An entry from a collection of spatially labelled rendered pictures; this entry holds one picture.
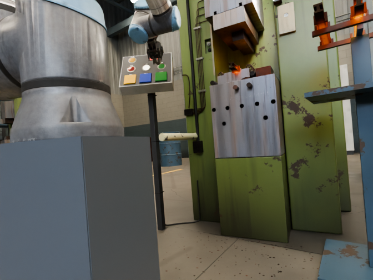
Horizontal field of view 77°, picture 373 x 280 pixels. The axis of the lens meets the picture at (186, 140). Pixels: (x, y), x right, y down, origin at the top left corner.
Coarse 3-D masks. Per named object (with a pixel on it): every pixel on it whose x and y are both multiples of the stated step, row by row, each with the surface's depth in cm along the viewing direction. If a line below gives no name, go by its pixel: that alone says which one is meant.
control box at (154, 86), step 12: (144, 60) 158; (168, 60) 156; (132, 72) 153; (144, 72) 152; (168, 72) 150; (120, 84) 148; (132, 84) 147; (144, 84) 146; (156, 84) 147; (168, 84) 147
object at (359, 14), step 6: (354, 0) 80; (360, 0) 76; (354, 6) 77; (360, 6) 77; (366, 6) 82; (354, 12) 82; (360, 12) 81; (366, 12) 83; (354, 18) 88; (354, 30) 98; (354, 36) 106
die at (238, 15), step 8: (240, 8) 140; (216, 16) 147; (224, 16) 144; (232, 16) 142; (240, 16) 140; (248, 16) 148; (216, 24) 147; (224, 24) 144; (232, 24) 142; (240, 24) 143; (248, 24) 146; (216, 32) 151; (224, 32) 151; (232, 32) 152; (248, 32) 154; (256, 32) 171; (224, 40) 163; (232, 40) 164; (256, 40) 169; (232, 48) 180
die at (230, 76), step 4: (240, 68) 141; (248, 68) 138; (228, 72) 144; (236, 72) 142; (240, 72) 141; (244, 72) 140; (248, 72) 138; (220, 76) 147; (224, 76) 145; (228, 76) 144; (232, 76) 143; (236, 76) 142; (240, 76) 141; (244, 76) 140; (248, 76) 139; (220, 80) 147; (224, 80) 145; (228, 80) 144; (232, 80) 143; (236, 80) 142
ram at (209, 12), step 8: (208, 0) 149; (216, 0) 146; (224, 0) 144; (232, 0) 142; (240, 0) 140; (248, 0) 137; (256, 0) 150; (208, 8) 149; (216, 8) 147; (224, 8) 144; (232, 8) 142; (248, 8) 143; (256, 8) 148; (208, 16) 149; (256, 16) 153; (256, 24) 164
